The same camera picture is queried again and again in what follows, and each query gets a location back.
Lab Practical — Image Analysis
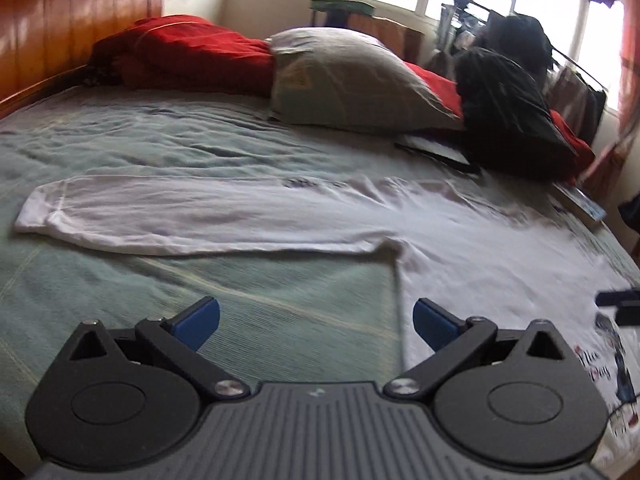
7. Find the white long-sleeve shirt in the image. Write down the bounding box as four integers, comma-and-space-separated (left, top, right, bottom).
15, 176, 639, 479

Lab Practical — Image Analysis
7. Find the clothes rack with garments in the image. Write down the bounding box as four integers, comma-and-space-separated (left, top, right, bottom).
427, 0, 608, 144

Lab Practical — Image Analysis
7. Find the illustrated paperback book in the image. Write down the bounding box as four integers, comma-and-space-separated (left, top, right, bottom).
551, 184, 606, 226

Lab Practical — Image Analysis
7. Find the green checked bed cover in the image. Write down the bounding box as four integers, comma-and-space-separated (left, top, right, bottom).
0, 84, 640, 470

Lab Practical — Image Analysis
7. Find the black backpack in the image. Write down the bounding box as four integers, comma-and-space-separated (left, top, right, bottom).
394, 45, 577, 181

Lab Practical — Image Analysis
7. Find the orange curtain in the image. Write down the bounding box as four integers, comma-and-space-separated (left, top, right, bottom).
582, 0, 639, 197

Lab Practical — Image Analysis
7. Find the grey green pillow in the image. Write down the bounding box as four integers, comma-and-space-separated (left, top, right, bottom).
268, 27, 462, 133

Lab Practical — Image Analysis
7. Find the green topped stool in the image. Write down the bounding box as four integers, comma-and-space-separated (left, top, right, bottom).
309, 0, 375, 28

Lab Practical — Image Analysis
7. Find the wooden headboard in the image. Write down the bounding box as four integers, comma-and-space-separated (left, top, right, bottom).
1, 0, 163, 117

